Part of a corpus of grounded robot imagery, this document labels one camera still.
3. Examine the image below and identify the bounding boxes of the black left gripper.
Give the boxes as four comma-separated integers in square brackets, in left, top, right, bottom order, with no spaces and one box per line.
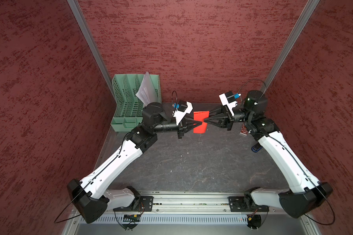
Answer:
[152,115,201,138]

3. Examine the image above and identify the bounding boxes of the red square paper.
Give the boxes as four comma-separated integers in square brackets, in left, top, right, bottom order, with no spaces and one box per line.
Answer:
[193,111,209,134]

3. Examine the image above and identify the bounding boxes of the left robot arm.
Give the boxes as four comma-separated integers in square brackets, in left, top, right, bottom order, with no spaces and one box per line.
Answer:
[67,100,202,223]

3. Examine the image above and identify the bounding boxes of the aluminium corner post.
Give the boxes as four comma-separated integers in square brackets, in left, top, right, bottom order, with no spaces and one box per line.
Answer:
[261,0,320,92]
[67,0,114,96]

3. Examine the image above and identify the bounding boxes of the white paper sheets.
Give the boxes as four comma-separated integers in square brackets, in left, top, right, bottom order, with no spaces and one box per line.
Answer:
[135,71,158,106]

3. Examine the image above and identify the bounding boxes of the red pencil box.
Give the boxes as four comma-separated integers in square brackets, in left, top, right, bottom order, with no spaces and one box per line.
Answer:
[240,123,249,136]

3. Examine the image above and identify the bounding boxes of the green plastic file organizer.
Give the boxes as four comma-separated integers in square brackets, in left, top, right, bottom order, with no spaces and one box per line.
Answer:
[110,73,162,133]

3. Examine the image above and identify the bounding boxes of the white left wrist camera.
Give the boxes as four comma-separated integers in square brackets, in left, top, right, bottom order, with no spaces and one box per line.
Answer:
[173,100,193,125]

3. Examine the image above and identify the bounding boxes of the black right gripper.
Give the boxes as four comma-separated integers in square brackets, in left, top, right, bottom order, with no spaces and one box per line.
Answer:
[203,101,253,130]

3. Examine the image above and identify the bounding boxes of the aluminium right corner post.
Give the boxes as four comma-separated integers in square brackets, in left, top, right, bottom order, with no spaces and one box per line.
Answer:
[261,0,320,92]

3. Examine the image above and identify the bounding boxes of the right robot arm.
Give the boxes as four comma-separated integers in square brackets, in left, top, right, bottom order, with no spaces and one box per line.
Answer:
[205,90,333,218]

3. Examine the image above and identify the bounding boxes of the blue stapler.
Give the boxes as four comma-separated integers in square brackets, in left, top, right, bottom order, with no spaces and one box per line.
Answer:
[251,143,263,153]

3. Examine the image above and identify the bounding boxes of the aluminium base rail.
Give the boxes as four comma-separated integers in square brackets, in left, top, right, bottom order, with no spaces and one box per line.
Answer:
[63,192,320,235]

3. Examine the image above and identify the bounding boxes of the aluminium left corner post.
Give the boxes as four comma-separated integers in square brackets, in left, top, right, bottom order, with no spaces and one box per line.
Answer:
[67,0,114,96]

